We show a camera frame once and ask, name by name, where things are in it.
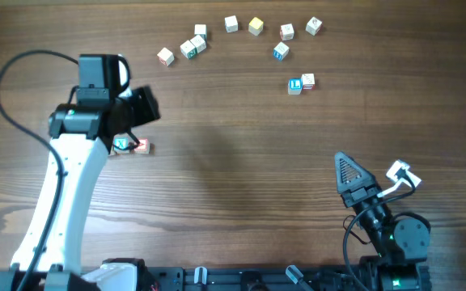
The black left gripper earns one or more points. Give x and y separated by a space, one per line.
147 105

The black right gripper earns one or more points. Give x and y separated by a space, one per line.
357 188

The blue X letter block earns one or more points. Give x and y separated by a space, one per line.
120 144

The red A letter block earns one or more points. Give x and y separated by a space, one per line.
143 147

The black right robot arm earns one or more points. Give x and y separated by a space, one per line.
400 241

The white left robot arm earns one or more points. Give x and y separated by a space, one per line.
49 257

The red M letter block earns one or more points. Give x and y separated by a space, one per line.
166 56

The green N letter block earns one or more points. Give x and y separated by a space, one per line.
188 49

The white O green block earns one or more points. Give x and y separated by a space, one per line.
199 43

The white Z letter block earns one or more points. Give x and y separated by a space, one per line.
200 30

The red I letter block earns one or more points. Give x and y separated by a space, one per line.
308 81

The blue L letter block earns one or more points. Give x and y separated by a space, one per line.
295 86

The blue P letter block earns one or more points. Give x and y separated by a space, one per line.
231 24

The yellow topped letter block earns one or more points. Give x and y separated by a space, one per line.
256 26

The blue H letter block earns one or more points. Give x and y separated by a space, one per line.
280 51

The white K letter block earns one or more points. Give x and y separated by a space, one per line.
313 26

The red Q letter block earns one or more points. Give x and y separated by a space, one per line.
287 32

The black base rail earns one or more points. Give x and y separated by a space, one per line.
329 278

